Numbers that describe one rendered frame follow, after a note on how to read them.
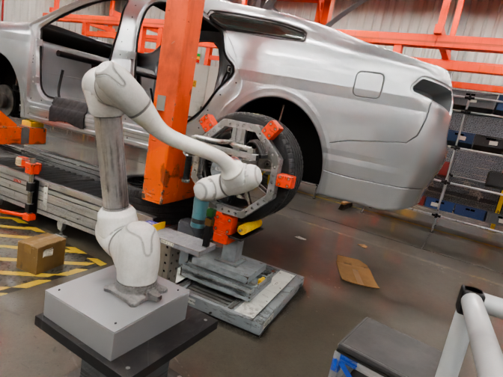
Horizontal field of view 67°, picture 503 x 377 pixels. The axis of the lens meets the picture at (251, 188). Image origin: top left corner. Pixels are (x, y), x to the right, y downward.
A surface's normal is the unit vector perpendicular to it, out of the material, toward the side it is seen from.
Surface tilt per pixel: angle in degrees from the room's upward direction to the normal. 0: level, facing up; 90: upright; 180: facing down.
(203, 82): 90
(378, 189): 90
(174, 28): 90
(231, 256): 90
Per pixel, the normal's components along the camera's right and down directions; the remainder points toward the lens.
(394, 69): -0.38, -0.04
